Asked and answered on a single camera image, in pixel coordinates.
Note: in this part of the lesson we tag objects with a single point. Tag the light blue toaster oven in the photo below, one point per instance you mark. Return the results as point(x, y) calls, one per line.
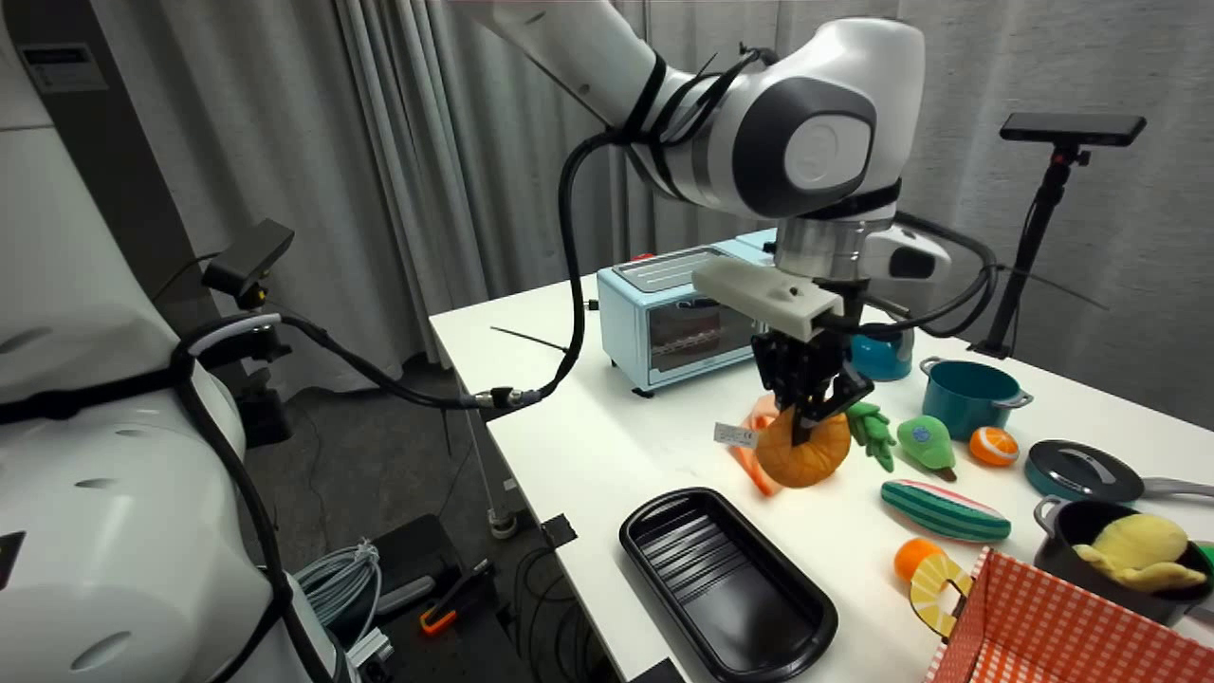
point(656, 333)

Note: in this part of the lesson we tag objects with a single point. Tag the striped green plush cucumber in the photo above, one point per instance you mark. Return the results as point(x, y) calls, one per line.
point(946, 514)

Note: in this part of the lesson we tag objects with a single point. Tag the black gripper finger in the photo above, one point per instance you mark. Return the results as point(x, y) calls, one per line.
point(830, 395)
point(784, 408)

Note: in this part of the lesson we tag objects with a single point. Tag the black side camera on pole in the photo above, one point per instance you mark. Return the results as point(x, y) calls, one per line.
point(239, 273)

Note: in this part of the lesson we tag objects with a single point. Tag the black toy pot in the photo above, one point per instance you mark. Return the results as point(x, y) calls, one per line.
point(1083, 522)

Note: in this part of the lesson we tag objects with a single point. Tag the dark toy frying pan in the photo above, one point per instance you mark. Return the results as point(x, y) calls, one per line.
point(1083, 471)

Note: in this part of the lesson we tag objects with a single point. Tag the small orange plush fruit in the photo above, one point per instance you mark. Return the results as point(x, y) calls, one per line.
point(993, 447)

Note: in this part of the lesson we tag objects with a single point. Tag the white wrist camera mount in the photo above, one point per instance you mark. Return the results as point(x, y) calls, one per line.
point(769, 299)

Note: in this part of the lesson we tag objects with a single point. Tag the green plush avocado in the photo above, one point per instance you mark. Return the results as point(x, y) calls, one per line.
point(928, 447)

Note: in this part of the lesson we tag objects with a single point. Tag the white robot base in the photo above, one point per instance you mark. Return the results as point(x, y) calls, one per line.
point(123, 514)

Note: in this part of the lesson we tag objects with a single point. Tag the red checkered carton box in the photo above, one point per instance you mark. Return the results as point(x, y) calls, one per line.
point(1019, 626)

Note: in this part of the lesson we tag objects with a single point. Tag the dark teal toy kettle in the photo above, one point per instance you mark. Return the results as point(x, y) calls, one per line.
point(883, 356)

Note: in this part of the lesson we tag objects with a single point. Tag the orange pineapple plush toy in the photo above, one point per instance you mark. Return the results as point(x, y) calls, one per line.
point(811, 462)

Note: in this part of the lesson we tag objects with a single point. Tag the teal toy pot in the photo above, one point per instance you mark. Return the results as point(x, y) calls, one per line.
point(970, 395)

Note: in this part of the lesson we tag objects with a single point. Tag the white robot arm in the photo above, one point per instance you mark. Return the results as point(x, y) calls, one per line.
point(816, 137)

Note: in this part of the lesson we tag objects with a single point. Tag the black ribbed tray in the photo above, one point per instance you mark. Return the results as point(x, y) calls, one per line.
point(747, 613)

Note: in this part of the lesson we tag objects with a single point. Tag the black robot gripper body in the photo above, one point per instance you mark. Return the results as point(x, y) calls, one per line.
point(816, 367)

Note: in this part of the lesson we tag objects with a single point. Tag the black camera stand pole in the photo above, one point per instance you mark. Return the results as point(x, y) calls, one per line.
point(1072, 137)

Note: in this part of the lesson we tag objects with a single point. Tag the red plush fruit in box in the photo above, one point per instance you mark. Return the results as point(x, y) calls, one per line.
point(911, 555)

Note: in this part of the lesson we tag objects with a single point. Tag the yellow plush banana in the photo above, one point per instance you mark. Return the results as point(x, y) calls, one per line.
point(1142, 555)

